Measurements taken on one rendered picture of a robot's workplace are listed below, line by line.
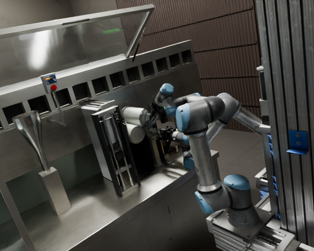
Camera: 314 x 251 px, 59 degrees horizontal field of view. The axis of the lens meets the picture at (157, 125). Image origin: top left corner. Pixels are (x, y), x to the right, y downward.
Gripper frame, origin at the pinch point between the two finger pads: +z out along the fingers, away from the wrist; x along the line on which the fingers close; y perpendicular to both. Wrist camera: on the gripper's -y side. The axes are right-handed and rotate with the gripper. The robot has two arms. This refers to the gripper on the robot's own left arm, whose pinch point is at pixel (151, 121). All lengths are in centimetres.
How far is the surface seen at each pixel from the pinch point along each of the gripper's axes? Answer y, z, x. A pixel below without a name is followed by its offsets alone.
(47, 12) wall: 497, 343, -171
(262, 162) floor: -74, 105, -168
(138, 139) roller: -4.1, 9.3, 11.4
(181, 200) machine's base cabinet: -54, 16, 8
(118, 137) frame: -3.1, -7.9, 31.7
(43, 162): 9, 9, 72
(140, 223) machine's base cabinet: -50, 13, 41
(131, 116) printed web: 13.1, 9.5, 5.1
